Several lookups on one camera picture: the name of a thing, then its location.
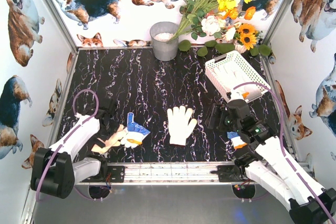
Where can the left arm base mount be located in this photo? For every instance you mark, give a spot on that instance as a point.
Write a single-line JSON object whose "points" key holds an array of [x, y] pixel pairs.
{"points": [[111, 173]]}

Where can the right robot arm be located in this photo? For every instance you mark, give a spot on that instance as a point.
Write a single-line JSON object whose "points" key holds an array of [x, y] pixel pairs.
{"points": [[271, 166]]}

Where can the cream rubber glove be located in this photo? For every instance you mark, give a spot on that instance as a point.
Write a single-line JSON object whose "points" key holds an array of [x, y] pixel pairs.
{"points": [[102, 146], [180, 124]]}

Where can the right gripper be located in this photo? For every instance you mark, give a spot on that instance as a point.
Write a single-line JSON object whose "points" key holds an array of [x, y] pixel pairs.
{"points": [[218, 115]]}

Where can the aluminium front rail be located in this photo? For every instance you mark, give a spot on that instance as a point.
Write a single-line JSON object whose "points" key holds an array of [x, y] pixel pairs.
{"points": [[160, 173]]}

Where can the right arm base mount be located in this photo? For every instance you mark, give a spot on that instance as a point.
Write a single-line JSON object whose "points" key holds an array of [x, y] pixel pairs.
{"points": [[229, 173]]}

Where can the white plastic storage basket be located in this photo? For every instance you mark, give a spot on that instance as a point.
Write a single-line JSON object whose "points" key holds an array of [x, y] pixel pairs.
{"points": [[253, 82]]}

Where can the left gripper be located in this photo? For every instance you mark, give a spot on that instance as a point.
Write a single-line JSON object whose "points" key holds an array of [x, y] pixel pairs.
{"points": [[107, 123]]}

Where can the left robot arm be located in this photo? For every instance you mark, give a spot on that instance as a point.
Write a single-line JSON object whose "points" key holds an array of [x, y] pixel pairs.
{"points": [[54, 171]]}

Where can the grey metal bucket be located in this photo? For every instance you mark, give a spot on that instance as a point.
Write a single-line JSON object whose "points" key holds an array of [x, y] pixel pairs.
{"points": [[164, 42]]}

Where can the blue dotted glove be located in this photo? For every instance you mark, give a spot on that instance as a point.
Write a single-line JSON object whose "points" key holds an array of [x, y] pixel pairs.
{"points": [[134, 133], [236, 140]]}

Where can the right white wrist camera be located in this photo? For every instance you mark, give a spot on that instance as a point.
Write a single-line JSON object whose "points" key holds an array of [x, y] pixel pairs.
{"points": [[235, 96]]}

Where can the artificial flower bouquet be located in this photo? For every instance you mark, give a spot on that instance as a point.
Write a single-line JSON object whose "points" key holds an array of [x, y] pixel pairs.
{"points": [[227, 21]]}

